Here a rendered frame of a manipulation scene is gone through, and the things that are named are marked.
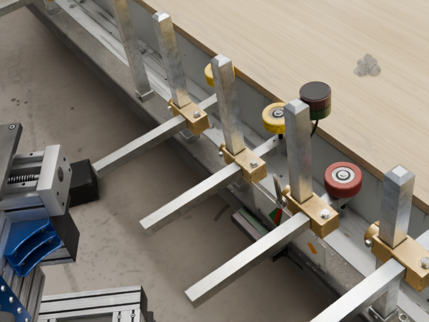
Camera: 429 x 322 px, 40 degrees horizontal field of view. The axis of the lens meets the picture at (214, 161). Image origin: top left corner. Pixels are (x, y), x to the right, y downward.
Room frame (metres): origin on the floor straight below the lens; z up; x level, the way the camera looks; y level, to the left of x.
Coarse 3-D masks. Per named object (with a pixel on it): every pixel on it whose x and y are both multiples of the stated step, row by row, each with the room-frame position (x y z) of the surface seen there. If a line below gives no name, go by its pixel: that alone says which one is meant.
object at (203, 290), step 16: (336, 208) 0.80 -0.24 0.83; (288, 224) 0.76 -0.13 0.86; (304, 224) 0.75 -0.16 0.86; (272, 240) 0.73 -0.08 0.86; (288, 240) 0.73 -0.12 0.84; (240, 256) 0.70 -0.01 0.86; (256, 256) 0.70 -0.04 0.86; (224, 272) 0.67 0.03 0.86; (240, 272) 0.68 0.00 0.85; (192, 288) 0.65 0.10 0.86; (208, 288) 0.65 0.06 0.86; (192, 304) 0.63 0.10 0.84
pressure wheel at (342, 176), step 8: (328, 168) 0.85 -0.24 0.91; (336, 168) 0.85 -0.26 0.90; (344, 168) 0.84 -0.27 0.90; (352, 168) 0.84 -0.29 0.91; (328, 176) 0.83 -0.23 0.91; (336, 176) 0.83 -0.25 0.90; (344, 176) 0.82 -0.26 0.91; (352, 176) 0.81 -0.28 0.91; (360, 176) 0.81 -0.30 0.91; (328, 184) 0.81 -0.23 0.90; (336, 184) 0.80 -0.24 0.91; (344, 184) 0.80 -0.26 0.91; (352, 184) 0.79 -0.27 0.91; (360, 184) 0.80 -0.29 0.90; (328, 192) 0.81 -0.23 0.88; (336, 192) 0.79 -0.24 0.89; (344, 192) 0.79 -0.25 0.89; (352, 192) 0.79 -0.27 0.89
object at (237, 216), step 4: (236, 212) 0.95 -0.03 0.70; (232, 216) 0.94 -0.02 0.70; (236, 216) 0.94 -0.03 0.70; (240, 216) 0.94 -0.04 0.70; (240, 220) 0.92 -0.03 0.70; (244, 220) 0.92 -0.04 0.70; (244, 224) 0.91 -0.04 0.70; (248, 224) 0.90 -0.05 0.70; (248, 228) 0.89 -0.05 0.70; (252, 228) 0.89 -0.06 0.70; (252, 232) 0.88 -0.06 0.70; (256, 232) 0.88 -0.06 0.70; (256, 236) 0.86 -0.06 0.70; (260, 236) 0.86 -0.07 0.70
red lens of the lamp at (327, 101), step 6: (300, 90) 0.86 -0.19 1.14; (330, 90) 0.84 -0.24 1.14; (300, 96) 0.84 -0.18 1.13; (330, 96) 0.83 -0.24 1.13; (306, 102) 0.82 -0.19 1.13; (312, 102) 0.82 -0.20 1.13; (318, 102) 0.81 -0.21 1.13; (324, 102) 0.82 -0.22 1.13; (330, 102) 0.83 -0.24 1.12; (312, 108) 0.82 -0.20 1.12; (318, 108) 0.81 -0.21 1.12; (324, 108) 0.82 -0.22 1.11
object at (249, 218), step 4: (240, 212) 0.95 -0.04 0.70; (244, 212) 0.95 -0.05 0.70; (248, 212) 0.94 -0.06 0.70; (244, 216) 0.93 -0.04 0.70; (248, 216) 0.93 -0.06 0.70; (252, 216) 0.93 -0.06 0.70; (248, 220) 0.92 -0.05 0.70; (252, 220) 0.91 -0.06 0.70; (256, 220) 0.91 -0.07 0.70; (252, 224) 0.90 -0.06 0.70; (256, 224) 0.90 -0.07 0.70; (260, 224) 0.90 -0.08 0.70; (256, 228) 0.89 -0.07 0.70; (260, 228) 0.89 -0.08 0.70; (264, 228) 0.88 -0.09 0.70; (260, 232) 0.87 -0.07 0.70; (264, 232) 0.87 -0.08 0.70; (268, 232) 0.87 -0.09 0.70
